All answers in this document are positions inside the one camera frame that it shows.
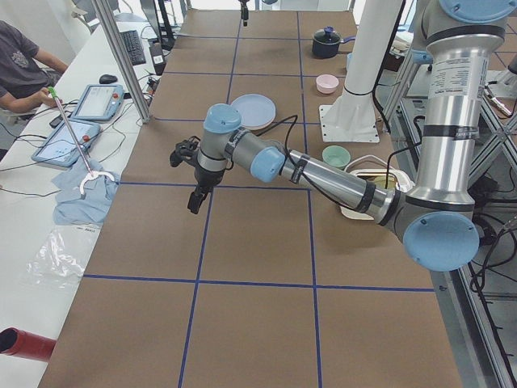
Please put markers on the green bowl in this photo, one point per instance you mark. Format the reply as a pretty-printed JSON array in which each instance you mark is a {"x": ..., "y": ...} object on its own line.
[{"x": 336, "y": 156}]

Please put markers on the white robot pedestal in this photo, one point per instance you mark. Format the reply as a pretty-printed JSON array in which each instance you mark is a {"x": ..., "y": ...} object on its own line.
[{"x": 352, "y": 117}]

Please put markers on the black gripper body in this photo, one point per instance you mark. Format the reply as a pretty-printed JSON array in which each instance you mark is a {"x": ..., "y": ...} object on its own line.
[
  {"x": 244, "y": 13},
  {"x": 206, "y": 178}
]

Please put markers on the upper teach pendant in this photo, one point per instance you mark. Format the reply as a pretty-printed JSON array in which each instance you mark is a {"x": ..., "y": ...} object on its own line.
[{"x": 99, "y": 102}]

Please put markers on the reacher grabber tool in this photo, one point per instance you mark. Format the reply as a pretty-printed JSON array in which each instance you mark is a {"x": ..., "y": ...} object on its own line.
[{"x": 91, "y": 174}]

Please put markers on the pink plate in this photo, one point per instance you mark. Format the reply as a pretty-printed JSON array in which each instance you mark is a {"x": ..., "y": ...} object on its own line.
[{"x": 255, "y": 127}]

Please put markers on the light blue cloth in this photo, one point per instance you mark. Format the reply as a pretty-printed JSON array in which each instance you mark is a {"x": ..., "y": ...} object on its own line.
[{"x": 74, "y": 208}]

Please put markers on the clear plastic bag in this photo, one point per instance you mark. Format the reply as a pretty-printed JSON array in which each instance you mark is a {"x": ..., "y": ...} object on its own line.
[{"x": 62, "y": 259}]

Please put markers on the teach pendant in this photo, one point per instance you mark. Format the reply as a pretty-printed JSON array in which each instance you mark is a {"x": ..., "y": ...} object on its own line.
[
  {"x": 59, "y": 149},
  {"x": 99, "y": 102}
]

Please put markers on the red cylinder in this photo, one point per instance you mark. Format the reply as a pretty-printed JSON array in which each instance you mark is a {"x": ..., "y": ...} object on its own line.
[{"x": 27, "y": 345}]

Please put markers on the lower teach pendant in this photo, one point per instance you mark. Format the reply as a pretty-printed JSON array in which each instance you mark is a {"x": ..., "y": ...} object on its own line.
[{"x": 59, "y": 149}]

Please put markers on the pink bowl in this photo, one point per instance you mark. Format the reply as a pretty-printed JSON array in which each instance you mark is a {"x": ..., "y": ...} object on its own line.
[{"x": 327, "y": 83}]

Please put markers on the dark blue saucepan with lid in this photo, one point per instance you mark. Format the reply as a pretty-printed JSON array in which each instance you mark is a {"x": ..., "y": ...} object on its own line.
[{"x": 327, "y": 41}]

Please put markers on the aluminium frame post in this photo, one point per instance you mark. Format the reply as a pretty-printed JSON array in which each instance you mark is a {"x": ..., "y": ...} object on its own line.
[{"x": 107, "y": 20}]

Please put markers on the person at desk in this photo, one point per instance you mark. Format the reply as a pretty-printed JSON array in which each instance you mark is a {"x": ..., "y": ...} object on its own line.
[{"x": 27, "y": 72}]

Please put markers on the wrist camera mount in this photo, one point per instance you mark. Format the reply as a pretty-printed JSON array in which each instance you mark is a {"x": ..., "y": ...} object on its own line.
[{"x": 185, "y": 151}]

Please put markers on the black keyboard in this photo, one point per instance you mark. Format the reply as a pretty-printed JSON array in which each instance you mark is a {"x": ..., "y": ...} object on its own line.
[{"x": 133, "y": 46}]

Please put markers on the blue plate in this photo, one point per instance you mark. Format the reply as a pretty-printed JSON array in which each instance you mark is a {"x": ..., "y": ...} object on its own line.
[{"x": 254, "y": 108}]

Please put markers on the cream toaster with bread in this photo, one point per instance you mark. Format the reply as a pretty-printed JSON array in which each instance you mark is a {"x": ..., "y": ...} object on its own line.
[{"x": 394, "y": 178}]

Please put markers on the black computer mouse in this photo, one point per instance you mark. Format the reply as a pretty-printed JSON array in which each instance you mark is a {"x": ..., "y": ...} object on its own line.
[{"x": 107, "y": 79}]

